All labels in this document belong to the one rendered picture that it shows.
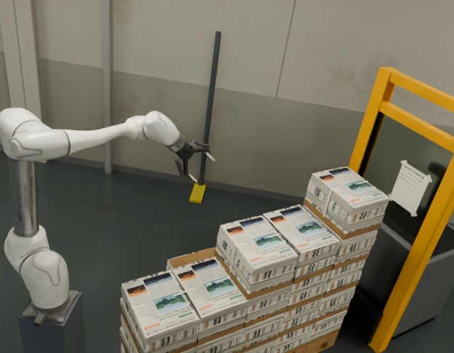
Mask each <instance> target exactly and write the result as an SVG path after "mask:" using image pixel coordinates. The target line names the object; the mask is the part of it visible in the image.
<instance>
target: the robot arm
mask: <svg viewBox="0 0 454 353"><path fill-rule="evenodd" d="M118 137H128V138H129V139H130V140H149V139H152V140H155V141H157V142H159V143H163V144H164V145H165V146H166V147H168V148H169V150H171V151H172V152H175V153H176V154H177V155H178V156H179V159H178V160H175V162H176V164H177V167H178V169H179V173H180V176H181V177H182V178H185V177H188V178H189V179H192V180H194V181H195V182H198V181H197V180H196V179H195V178H194V177H192V176H191V175H190V174H189V173H188V159H190V158H191V156H193V153H199V152H204V153H205V154H206V155H207V156H208V157H209V158H210V159H211V160H213V161H215V159H213V157H212V156H211V153H210V151H209V148H210V146H209V145H207V144H202V143H199V142H196V141H194V140H192V143H191V144H189V143H188V142H187V141H186V139H185V138H184V136H183V135H182V134H181V133H180V132H179V131H178V130H177V128H176V126H175V125H174V123H173V122H172V121H171V120H170V119H169V118H167V117H166V116H165V115H163V114H162V113H160V112H157V111H152V112H150V113H148V114H147V115H146V116H134V117H131V118H129V119H127V120H126V122H125V123H123V124H120V125H114V126H111V127H106V128H103V129H100V130H92V131H78V130H52V129H51V128H50V127H48V126H46V125H44V124H43V123H42V122H41V121H40V120H39V119H38V118H37V117H36V116H35V115H34V114H32V113H31V112H29V111H28V110H26V109H22V108H19V107H18V108H9V109H4V110H3V111H2V112H1V113H0V139H1V143H2V146H3V149H4V152H5V154H6V155H7V156H8V161H9V170H10V180H11V198H12V208H13V226H14V227H13V228H12V229H11V230H10V231H9V233H8V236H7V238H6V241H5V243H4V251H5V254H6V257H7V259H8V260H9V262H10V263H11V265H12V266H13V267H14V269H15V270H16V271H17V272H18V273H19V274H20V276H21V277H22V279H23V280H24V283H25V285H26V287H27V289H28V291H29V293H30V296H31V300H32V301H31V302H30V304H29V305H28V306H27V308H26V309H25V310H23V312H22V316H23V317H33V318H36V319H35V321H34V325H35V326H38V327H39V326H40V325H42V323H43V322H44V321H45V320H48V321H53V322H56V323H57V324H62V323H64V319H65V316H66V314H67V313H68V311H69V308H70V307H71V305H72V303H73V301H74V300H75V299H76V298H77V297H78V291H70V290H69V274H68V269H67V264H66V262H65V260H64V259H63V257H61V255H59V254H58V253H57V252H55V251H51V250H50V249H49V248H50V247H49V244H48V240H47V237H46V231H45V229H44V228H43V227H42V226H40V225H39V204H38V186H37V168H36V161H42V160H52V159H56V158H60V157H63V156H66V155H70V154H72V153H75V152H78V151H82V150H84V149H87V148H91V147H94V146H99V145H101V144H105V143H107V142H108V141H111V140H113V139H115V138H118ZM196 145H197V146H202V147H205V148H193V146H196ZM181 160H182V161H183V167H184V171H183V168H182V166H181Z"/></svg>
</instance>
